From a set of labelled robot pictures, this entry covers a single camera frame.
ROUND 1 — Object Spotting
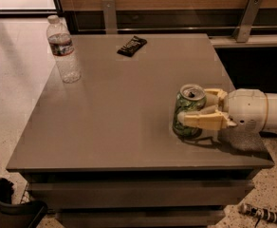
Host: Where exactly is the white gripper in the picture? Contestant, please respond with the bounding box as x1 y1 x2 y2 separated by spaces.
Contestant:
177 88 268 133

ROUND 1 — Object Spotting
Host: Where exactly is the green soda can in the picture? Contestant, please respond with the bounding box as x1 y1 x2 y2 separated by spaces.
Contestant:
173 84 206 138

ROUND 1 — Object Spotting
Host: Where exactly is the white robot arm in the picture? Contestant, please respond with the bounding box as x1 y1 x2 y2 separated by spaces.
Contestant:
177 88 277 133

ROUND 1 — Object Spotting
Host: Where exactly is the black rxbar chocolate bar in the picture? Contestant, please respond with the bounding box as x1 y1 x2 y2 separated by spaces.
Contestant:
117 36 147 57

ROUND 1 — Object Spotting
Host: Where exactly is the grey drawer cabinet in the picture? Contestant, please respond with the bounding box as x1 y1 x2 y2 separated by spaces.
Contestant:
7 34 273 228

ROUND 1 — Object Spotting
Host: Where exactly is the black white striped object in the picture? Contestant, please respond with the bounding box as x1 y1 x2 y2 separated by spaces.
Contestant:
238 203 277 224

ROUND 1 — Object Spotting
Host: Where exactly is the clear plastic water bottle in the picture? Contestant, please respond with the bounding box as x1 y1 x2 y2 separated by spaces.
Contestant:
46 15 81 84

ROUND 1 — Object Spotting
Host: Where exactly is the black curved object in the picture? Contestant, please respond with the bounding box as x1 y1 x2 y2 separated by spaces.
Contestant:
0 175 48 228

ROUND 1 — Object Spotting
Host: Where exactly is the right metal bracket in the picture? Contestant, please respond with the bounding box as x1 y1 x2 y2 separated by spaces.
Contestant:
232 0 263 43

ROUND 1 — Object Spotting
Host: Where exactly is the metal bracket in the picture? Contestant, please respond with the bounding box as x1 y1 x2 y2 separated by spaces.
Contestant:
102 0 118 34
232 0 263 43

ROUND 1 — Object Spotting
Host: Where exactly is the left metal bracket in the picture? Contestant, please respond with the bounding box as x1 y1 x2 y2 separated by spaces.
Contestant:
102 0 118 34

